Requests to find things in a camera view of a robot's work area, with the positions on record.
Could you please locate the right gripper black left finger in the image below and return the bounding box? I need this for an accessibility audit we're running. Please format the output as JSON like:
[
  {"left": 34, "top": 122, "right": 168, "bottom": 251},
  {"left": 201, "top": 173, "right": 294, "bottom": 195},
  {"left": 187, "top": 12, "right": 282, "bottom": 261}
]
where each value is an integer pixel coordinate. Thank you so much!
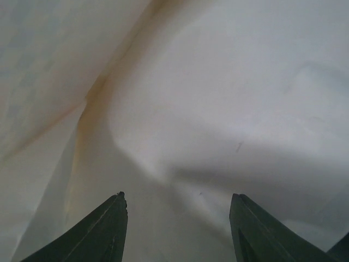
[{"left": 23, "top": 192, "right": 128, "bottom": 261}]

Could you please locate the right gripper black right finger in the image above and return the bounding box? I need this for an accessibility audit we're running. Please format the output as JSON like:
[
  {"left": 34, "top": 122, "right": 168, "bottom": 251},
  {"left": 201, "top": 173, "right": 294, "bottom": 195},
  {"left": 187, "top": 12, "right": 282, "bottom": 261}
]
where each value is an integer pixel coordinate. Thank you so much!
[{"left": 230, "top": 194, "right": 335, "bottom": 261}]

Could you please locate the blue checkered paper bag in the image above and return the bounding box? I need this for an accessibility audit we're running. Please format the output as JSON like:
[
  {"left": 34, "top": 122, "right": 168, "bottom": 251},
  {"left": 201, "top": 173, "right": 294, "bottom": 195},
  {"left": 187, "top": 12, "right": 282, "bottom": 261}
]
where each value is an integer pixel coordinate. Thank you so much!
[{"left": 1, "top": 1, "right": 348, "bottom": 261}]

